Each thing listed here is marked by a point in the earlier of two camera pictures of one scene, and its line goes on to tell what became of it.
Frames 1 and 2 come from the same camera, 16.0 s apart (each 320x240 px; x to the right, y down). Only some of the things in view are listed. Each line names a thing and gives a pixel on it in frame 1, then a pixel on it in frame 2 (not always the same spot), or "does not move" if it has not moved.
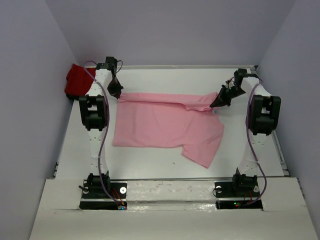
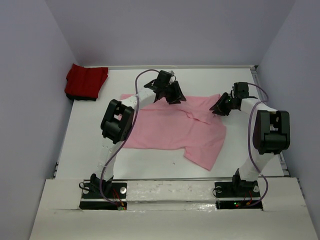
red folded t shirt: (78, 81) does not move
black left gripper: (116, 92) to (177, 92)
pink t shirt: (158, 121) does not move
